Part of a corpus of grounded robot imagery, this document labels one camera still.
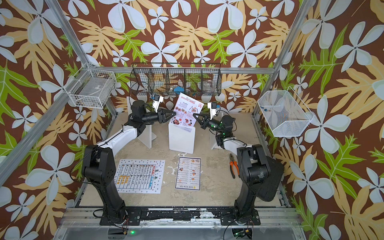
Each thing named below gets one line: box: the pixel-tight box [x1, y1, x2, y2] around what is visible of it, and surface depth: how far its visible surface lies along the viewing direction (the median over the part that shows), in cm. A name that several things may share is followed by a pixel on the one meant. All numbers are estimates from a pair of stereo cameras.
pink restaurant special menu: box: [169, 92, 205, 127], surface depth 82 cm
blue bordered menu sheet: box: [175, 156, 202, 191], surface depth 90 cm
